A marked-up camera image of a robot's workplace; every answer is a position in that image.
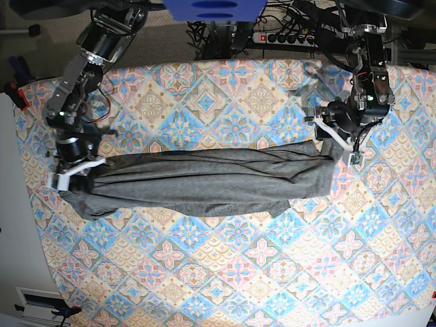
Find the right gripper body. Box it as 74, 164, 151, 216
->
55, 132, 102, 173

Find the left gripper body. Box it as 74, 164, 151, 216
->
315, 99, 375, 143

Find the grey t-shirt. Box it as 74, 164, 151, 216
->
60, 140, 343, 220

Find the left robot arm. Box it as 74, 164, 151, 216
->
315, 6, 394, 151

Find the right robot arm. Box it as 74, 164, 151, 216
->
42, 1, 152, 174

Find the red black clamp top left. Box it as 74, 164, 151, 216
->
3, 82, 29, 111

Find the white power strip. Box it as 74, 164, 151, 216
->
251, 32, 317, 47

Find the patterned tablecloth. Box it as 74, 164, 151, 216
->
14, 59, 435, 326

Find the white vent panel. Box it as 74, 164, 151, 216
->
14, 287, 65, 326

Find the blue black clamp bottom left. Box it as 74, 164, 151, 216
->
14, 304, 82, 323

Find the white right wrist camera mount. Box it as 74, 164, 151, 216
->
46, 151, 108, 191

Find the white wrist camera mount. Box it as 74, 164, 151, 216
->
305, 115, 380, 166
46, 151, 108, 191

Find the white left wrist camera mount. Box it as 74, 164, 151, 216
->
305, 115, 380, 166

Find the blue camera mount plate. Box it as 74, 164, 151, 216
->
162, 0, 267, 22

